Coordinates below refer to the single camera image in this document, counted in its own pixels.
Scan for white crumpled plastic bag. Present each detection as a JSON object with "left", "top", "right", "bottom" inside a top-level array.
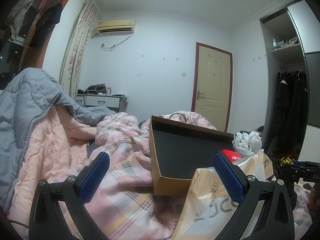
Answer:
[{"left": 232, "top": 131, "right": 264, "bottom": 157}]

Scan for pink plaid quilt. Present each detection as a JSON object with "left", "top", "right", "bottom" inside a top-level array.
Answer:
[{"left": 47, "top": 110, "right": 313, "bottom": 240}]

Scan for brown tray black lining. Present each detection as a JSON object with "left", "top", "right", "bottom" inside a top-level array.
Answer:
[{"left": 149, "top": 116, "right": 233, "bottom": 196}]

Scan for black yellow wet wipes pack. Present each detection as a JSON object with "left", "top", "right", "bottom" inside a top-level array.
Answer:
[{"left": 279, "top": 157, "right": 294, "bottom": 167}]

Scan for dark hanging clothes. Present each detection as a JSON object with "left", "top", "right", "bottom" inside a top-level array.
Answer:
[{"left": 277, "top": 71, "right": 308, "bottom": 144}]

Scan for black hanging jacket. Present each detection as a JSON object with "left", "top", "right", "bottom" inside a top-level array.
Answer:
[{"left": 30, "top": 3, "right": 62, "bottom": 48}]

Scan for translucent beige plastic bag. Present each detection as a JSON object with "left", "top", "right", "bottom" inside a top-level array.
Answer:
[{"left": 171, "top": 151, "right": 273, "bottom": 239}]

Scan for floral pink curtain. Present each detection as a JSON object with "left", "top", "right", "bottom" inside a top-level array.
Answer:
[{"left": 59, "top": 1, "right": 98, "bottom": 99}]

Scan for beige wall air conditioner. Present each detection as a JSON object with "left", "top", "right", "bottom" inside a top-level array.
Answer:
[{"left": 97, "top": 20, "right": 135, "bottom": 34}]

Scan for grey pink comforter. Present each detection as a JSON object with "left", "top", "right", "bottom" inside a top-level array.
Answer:
[{"left": 1, "top": 68, "right": 112, "bottom": 224}]

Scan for red white tissue pack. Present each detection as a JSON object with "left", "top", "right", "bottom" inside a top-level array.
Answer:
[{"left": 222, "top": 150, "right": 242, "bottom": 162}]

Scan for black cable on bed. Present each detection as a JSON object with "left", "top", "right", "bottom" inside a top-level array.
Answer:
[{"left": 138, "top": 112, "right": 188, "bottom": 127}]

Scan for white grey desk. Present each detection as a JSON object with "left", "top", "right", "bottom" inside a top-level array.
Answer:
[{"left": 75, "top": 94, "right": 127, "bottom": 113}]

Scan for cream wooden door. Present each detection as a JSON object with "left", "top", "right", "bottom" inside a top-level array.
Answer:
[{"left": 191, "top": 42, "right": 233, "bottom": 132}]

